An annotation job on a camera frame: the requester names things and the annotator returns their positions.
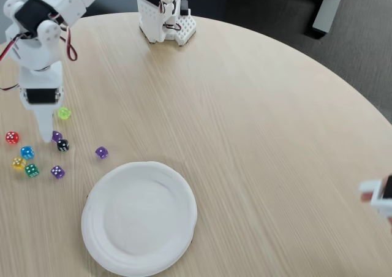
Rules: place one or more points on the purple translucent die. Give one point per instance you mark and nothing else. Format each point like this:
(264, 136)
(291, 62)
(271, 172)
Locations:
(57, 136)
(101, 152)
(57, 172)

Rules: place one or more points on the white paper plate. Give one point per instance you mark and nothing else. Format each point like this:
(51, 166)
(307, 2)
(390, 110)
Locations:
(137, 218)

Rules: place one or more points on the person's hand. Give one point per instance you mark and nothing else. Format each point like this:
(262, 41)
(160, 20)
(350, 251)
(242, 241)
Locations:
(366, 196)

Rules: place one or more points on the lime green translucent die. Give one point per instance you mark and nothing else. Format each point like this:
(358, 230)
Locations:
(63, 113)

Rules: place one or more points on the black die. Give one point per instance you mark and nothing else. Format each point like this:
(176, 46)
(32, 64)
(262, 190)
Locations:
(63, 145)

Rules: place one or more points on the blue translucent die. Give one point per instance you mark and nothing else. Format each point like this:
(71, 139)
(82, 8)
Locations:
(27, 152)

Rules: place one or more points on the red translucent die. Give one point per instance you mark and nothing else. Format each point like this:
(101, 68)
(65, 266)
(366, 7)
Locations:
(12, 137)

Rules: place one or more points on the yellow translucent die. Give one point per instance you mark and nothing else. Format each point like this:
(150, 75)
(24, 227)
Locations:
(19, 163)

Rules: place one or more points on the black upholstered chair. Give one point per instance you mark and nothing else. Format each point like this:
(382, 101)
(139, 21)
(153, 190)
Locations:
(122, 4)

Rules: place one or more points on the grey desk leg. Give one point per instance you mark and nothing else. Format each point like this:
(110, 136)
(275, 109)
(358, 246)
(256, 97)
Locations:
(326, 10)

